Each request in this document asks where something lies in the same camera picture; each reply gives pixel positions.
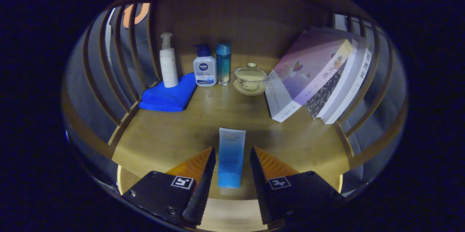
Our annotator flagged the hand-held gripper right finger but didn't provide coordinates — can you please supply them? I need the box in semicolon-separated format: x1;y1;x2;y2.
249;146;345;226

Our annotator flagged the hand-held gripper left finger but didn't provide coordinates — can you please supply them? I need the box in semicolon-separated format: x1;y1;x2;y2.
121;147;217;226

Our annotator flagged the blue gradient cosmetic tube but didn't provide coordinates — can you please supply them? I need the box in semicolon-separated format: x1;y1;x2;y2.
217;127;246;189

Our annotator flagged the wooden countertop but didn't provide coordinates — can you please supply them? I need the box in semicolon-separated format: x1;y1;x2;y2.
111;54;351;200

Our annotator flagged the wooden cabinet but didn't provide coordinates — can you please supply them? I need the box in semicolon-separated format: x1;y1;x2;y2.
62;0;409;232

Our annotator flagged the blue folded cloth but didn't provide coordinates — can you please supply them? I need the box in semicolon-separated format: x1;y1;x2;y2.
139;73;197;112

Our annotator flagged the cream lidded tea cup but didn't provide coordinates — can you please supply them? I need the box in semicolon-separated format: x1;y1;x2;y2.
233;62;268;96

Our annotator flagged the dark patterned book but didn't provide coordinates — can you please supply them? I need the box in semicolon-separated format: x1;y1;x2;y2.
304;61;349;120

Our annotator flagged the white lotion bottle blue cap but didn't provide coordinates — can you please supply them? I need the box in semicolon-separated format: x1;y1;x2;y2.
193;44;218;87

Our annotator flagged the white pump bottle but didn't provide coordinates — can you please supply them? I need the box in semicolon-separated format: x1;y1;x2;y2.
159;32;179;88

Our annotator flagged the teal blue bottle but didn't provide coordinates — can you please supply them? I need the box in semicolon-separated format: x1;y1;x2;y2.
216;42;232;86

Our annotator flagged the pink purple book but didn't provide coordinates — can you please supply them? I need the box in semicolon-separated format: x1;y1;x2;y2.
264;29;353;123

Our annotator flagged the white book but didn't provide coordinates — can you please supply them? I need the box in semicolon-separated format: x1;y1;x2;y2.
316;40;364;119
322;45;375;125

